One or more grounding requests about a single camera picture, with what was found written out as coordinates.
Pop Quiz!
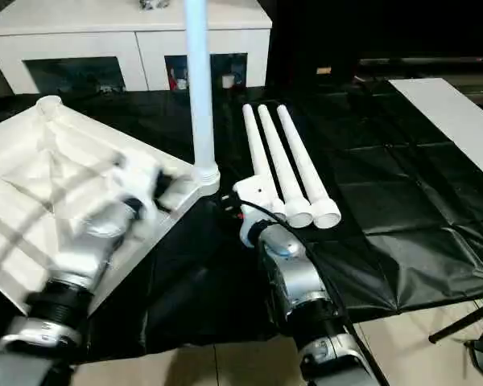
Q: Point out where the white plastic table leg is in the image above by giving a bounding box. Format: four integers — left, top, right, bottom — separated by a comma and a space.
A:
242, 103, 287, 221
184, 0, 221, 195
257, 104, 313, 229
276, 105, 342, 231

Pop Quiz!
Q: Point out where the white plastic table top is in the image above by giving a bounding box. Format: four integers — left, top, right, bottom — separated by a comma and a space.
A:
0, 95, 221, 318

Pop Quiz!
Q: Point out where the red and white container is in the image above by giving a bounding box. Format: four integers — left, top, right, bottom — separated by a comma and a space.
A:
168, 66, 188, 91

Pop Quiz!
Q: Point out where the black plastic mat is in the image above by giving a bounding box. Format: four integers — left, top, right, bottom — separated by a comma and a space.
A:
0, 78, 483, 361

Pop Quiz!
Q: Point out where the white sideboard cabinet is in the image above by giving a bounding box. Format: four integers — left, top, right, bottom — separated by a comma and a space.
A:
0, 0, 273, 96

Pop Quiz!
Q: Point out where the black low cabinet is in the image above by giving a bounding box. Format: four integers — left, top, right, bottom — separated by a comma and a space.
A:
269, 0, 483, 84

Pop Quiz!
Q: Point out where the white flat board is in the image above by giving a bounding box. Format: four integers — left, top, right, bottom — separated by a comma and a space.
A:
388, 77, 483, 188

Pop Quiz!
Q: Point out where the black tripod leg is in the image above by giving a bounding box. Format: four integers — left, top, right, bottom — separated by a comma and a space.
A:
427, 299, 483, 344

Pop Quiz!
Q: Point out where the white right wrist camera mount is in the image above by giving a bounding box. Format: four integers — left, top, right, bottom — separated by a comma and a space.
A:
232, 175, 286, 249

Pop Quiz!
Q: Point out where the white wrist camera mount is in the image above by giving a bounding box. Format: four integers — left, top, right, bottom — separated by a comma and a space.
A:
232, 175, 286, 249
108, 159, 167, 220

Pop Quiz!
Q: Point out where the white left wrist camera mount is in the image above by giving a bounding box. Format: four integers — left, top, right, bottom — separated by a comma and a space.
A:
108, 159, 167, 220

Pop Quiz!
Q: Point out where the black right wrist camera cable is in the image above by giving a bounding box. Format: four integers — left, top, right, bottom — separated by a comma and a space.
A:
235, 199, 390, 386

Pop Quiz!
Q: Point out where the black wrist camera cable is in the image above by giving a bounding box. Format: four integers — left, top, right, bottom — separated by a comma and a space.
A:
0, 154, 124, 282
235, 199, 390, 386

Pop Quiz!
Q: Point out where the black left wrist camera cable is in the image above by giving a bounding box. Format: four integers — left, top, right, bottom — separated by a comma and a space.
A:
0, 154, 124, 282

